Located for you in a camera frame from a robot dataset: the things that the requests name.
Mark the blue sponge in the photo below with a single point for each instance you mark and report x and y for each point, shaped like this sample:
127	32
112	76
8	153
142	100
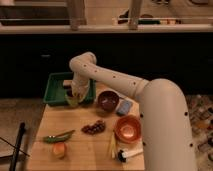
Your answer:
124	107

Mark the wooden block in tray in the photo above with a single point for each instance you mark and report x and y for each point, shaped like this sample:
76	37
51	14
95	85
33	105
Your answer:
67	83

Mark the bunch of dark grapes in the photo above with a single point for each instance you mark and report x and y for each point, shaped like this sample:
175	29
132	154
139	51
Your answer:
98	127

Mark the orange bowl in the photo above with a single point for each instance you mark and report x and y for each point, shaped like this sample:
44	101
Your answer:
128	129

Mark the orange peach toy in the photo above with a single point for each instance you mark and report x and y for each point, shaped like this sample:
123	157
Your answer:
59	149

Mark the green plastic tray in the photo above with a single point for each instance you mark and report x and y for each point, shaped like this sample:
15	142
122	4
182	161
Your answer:
55	92

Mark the dark brown bowl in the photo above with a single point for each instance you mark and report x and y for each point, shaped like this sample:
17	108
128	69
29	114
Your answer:
108	100

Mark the black tripod stand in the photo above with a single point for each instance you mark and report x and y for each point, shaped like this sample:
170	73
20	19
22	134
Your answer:
16	147

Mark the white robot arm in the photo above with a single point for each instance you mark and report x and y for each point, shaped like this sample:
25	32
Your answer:
166	130

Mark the white black handled brush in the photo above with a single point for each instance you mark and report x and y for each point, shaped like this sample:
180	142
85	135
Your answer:
124	155

